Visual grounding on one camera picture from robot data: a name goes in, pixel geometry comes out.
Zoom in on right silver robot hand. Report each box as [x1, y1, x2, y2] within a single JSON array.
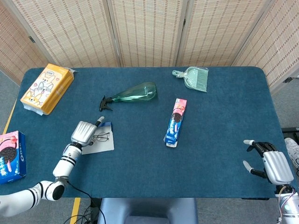
[[242, 139, 294, 185]]

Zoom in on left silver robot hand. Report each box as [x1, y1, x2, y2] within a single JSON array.
[[70, 116, 105, 147]]

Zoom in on black eyeglasses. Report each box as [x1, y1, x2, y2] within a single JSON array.
[[90, 132, 110, 146]]

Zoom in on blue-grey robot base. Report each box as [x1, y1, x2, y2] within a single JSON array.
[[97, 197, 199, 224]]

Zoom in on white sneaker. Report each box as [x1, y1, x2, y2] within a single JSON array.
[[284, 137, 299, 168]]

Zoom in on black table foot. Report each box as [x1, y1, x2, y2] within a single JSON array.
[[281, 127, 299, 140]]

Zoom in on yellow cartoon tissue pack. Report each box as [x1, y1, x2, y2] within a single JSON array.
[[20, 63, 78, 116]]

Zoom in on green spray bottle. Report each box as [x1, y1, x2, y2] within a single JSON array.
[[98, 81, 158, 112]]

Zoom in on black table leg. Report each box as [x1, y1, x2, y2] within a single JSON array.
[[90, 197, 102, 224]]

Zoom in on blue felt table cover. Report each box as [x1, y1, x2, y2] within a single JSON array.
[[5, 66, 288, 199]]

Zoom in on wide blue Oreo box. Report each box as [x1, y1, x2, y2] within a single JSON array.
[[0, 130, 27, 185]]

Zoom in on slim blue Oreo box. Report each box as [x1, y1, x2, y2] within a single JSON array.
[[163, 98, 188, 148]]

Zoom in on bamboo folding screen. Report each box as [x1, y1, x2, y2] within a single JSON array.
[[0, 0, 299, 94]]

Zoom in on green dustpan brush set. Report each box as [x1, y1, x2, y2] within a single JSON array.
[[172, 66, 209, 93]]

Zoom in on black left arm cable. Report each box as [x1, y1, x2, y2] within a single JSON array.
[[66, 181, 103, 224]]

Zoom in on tangled black floor cables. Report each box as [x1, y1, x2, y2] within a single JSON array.
[[63, 205, 99, 224]]

